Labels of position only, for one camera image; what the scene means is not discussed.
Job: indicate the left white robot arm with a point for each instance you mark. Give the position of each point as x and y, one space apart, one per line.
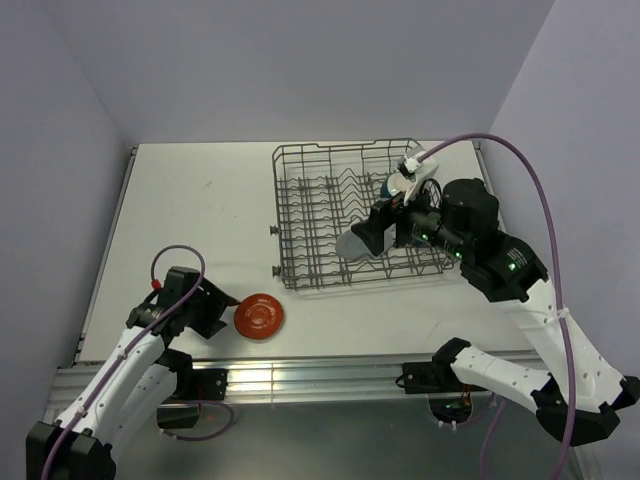
141 373

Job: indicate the black base bracket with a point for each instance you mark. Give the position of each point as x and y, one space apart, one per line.
427 378
183 409

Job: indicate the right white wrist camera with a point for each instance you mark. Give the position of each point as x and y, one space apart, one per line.
416 167

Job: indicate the left black base bracket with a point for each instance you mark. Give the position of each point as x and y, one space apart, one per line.
183 409

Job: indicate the cream bowl with dark exterior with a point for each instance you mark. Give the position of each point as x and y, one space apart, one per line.
395 184

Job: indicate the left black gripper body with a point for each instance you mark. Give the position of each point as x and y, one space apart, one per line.
202 307

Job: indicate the pale blue scalloped plate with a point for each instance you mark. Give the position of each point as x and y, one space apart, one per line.
356 243

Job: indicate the grey wire dish rack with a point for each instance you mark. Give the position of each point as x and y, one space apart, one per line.
320 191

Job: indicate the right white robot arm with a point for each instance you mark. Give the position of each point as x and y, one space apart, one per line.
576 384

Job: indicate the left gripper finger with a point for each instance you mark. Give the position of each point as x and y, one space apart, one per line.
209 330
221 297

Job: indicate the aluminium mounting rail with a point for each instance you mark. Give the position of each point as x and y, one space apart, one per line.
269 379

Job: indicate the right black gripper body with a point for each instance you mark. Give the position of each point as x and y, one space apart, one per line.
425 220

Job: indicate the orange-red saucer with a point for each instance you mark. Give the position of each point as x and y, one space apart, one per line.
258 317

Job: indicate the right black base bracket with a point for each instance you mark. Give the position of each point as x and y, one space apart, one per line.
427 378

